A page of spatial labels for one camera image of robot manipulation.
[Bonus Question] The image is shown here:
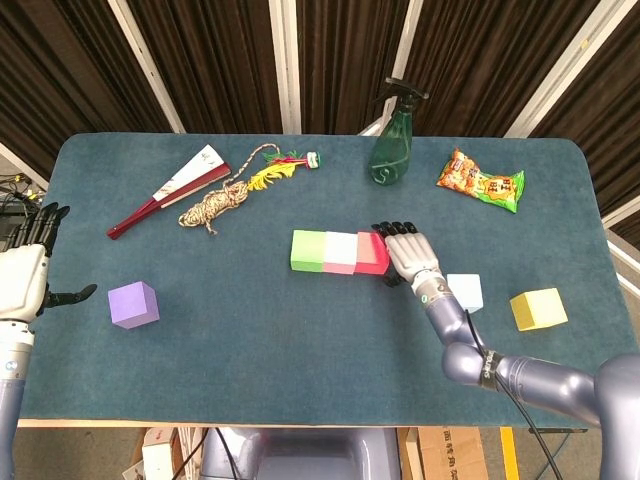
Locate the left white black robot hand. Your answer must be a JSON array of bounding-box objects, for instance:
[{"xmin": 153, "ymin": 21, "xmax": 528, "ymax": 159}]
[{"xmin": 0, "ymin": 202, "xmax": 99, "ymax": 321}]

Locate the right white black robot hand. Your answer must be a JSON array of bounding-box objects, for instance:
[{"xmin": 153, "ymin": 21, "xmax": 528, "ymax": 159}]
[{"xmin": 370, "ymin": 221, "xmax": 446, "ymax": 290}]

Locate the red foam cube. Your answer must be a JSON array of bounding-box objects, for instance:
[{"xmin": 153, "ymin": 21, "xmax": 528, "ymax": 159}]
[{"xmin": 353, "ymin": 230, "xmax": 391, "ymax": 277}]

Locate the light blue foam cube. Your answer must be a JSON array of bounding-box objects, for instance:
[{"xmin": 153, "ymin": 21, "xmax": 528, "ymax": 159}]
[{"xmin": 446, "ymin": 273, "xmax": 485, "ymax": 315}]

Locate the pink foam cube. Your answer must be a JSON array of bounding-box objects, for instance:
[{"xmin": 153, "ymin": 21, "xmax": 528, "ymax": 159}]
[{"xmin": 322, "ymin": 231, "xmax": 360, "ymax": 275}]

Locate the green foam cube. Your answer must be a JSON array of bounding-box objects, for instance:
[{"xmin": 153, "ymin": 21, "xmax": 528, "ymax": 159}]
[{"xmin": 290, "ymin": 229, "xmax": 329, "ymax": 274}]

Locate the orange green snack bag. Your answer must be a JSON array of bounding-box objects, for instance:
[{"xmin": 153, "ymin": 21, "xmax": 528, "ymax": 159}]
[{"xmin": 435, "ymin": 146, "xmax": 526, "ymax": 215}]

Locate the green plastic spray bottle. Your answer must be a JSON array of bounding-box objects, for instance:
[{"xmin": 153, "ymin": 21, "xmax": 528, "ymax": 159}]
[{"xmin": 368, "ymin": 77, "xmax": 430, "ymax": 187}]

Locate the purple foam cube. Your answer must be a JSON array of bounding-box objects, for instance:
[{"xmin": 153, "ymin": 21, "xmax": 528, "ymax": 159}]
[{"xmin": 107, "ymin": 280, "xmax": 161, "ymax": 330}]

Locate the yellow foam cube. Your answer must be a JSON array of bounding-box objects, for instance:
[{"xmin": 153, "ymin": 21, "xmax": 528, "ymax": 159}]
[{"xmin": 509, "ymin": 287, "xmax": 570, "ymax": 332}]

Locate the blue felt table cover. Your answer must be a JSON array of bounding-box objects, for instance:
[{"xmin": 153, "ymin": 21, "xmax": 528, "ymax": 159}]
[{"xmin": 2, "ymin": 132, "xmax": 609, "ymax": 429}]

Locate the yellow feather shuttlecock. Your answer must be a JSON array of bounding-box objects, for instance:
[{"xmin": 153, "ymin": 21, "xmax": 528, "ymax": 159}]
[{"xmin": 247, "ymin": 148, "xmax": 323, "ymax": 192}]

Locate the red and white folding fan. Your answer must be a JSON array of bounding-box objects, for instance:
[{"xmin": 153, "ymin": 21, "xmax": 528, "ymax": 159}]
[{"xmin": 106, "ymin": 144, "xmax": 233, "ymax": 241}]

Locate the brown cardboard box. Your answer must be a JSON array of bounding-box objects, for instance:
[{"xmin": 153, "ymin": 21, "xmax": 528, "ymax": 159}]
[{"xmin": 417, "ymin": 426, "xmax": 489, "ymax": 480}]

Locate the white cardboard box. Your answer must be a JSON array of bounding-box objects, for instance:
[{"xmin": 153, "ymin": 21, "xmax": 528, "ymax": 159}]
[{"xmin": 141, "ymin": 428, "xmax": 176, "ymax": 480}]

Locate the grey-blue robot torso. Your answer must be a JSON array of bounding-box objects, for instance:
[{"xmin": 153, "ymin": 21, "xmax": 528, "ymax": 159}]
[{"xmin": 199, "ymin": 427, "xmax": 401, "ymax": 480}]

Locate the dark brown curtain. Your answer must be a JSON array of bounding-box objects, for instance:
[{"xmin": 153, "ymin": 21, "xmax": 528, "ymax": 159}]
[{"xmin": 0, "ymin": 0, "xmax": 640, "ymax": 251}]

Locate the black electronics with cables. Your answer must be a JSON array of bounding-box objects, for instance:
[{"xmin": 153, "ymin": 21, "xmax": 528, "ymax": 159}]
[{"xmin": 0, "ymin": 172, "xmax": 44, "ymax": 224}]

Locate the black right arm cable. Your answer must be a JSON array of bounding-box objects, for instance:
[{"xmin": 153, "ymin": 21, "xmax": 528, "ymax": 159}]
[{"xmin": 464, "ymin": 309, "xmax": 569, "ymax": 480}]

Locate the beige braided rope bundle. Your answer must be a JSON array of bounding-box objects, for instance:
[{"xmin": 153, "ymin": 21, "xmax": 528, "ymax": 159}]
[{"xmin": 178, "ymin": 142, "xmax": 281, "ymax": 237}]

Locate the white partition frame post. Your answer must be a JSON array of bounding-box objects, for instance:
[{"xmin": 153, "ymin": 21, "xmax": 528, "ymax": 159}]
[
  {"xmin": 107, "ymin": 0, "xmax": 187, "ymax": 135},
  {"xmin": 268, "ymin": 0, "xmax": 303, "ymax": 135},
  {"xmin": 357, "ymin": 0, "xmax": 426, "ymax": 137},
  {"xmin": 504, "ymin": 0, "xmax": 615, "ymax": 139}
]

